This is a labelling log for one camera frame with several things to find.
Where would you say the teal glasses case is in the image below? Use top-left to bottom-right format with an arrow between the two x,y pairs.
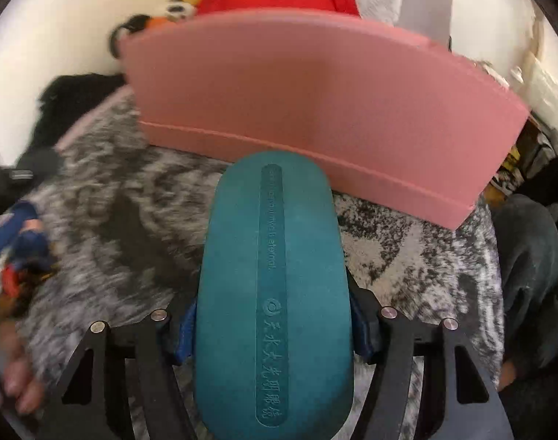
194,150 -> 356,440

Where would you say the blue red toy figure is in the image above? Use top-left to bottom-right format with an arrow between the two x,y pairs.
0,199 -> 57,305

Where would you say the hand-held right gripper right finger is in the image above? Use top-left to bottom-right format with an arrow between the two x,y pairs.
345,268 -> 515,440

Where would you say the cluttered wooden shelf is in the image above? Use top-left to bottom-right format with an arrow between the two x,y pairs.
483,52 -> 558,195

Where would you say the grey cushion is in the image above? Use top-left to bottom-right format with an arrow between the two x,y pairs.
400,0 -> 457,51

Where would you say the person's left hand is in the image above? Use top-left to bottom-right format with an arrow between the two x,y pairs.
4,344 -> 47,417

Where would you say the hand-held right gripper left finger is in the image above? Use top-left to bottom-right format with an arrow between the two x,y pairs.
36,300 -> 202,440

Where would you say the black furry cloth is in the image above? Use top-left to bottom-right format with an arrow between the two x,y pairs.
34,73 -> 128,147

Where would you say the black white plush toy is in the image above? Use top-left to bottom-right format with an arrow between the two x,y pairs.
109,15 -> 147,58

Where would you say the pink cardboard box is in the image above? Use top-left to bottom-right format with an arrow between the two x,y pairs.
121,7 -> 531,231

